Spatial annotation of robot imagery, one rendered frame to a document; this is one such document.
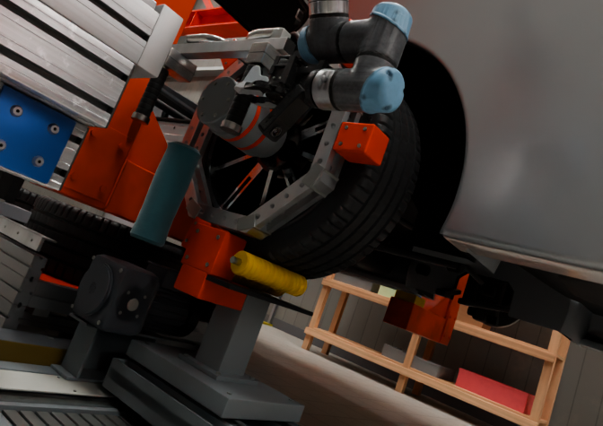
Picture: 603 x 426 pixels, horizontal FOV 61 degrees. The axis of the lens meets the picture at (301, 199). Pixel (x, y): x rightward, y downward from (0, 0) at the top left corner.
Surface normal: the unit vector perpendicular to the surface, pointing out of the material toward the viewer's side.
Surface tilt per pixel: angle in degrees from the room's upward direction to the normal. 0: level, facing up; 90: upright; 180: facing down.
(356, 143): 90
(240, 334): 90
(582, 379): 90
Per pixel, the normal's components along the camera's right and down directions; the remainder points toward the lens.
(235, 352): 0.75, 0.16
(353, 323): -0.59, -0.36
